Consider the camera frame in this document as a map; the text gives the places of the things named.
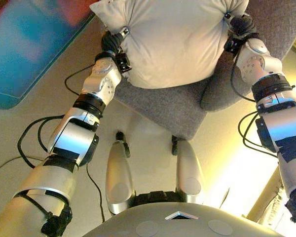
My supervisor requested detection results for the silver robot left leg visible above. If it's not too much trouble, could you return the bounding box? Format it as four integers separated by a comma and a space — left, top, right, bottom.
105, 131, 136, 215

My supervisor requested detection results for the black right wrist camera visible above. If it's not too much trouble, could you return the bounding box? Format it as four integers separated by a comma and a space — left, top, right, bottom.
223, 38, 245, 54

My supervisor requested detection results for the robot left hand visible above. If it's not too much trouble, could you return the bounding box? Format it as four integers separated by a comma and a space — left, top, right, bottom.
101, 26, 130, 54

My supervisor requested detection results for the colourful glossy panel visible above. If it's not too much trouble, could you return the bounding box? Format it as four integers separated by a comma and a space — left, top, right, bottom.
0, 0, 97, 110

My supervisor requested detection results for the silver robot leg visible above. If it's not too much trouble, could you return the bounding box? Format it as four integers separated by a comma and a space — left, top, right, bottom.
105, 131, 136, 215
171, 135, 205, 204

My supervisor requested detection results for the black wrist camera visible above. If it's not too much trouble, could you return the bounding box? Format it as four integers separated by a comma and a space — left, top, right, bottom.
115, 52, 133, 74
223, 38, 245, 54

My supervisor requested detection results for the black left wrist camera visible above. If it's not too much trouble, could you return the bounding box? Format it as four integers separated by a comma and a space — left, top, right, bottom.
115, 52, 133, 74

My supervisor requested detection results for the silver robot right leg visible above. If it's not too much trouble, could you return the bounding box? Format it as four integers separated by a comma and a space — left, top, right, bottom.
171, 135, 205, 204

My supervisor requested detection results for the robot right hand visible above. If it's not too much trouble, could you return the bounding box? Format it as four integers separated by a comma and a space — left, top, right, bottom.
224, 12, 257, 40

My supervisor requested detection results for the black floor cable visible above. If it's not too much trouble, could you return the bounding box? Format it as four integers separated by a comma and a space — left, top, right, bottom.
0, 155, 106, 223

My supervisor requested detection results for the grey fabric armchair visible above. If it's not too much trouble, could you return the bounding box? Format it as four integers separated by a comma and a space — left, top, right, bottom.
113, 0, 296, 141

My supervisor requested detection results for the white fringed cushion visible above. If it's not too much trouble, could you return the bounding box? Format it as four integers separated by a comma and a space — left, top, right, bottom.
89, 0, 250, 89

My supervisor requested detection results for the silver robot torso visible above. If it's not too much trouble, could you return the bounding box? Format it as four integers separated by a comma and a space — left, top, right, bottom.
82, 190, 284, 237

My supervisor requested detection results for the beige upholstered bed frame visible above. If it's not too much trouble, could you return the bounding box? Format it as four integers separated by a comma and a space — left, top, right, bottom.
246, 167, 284, 220

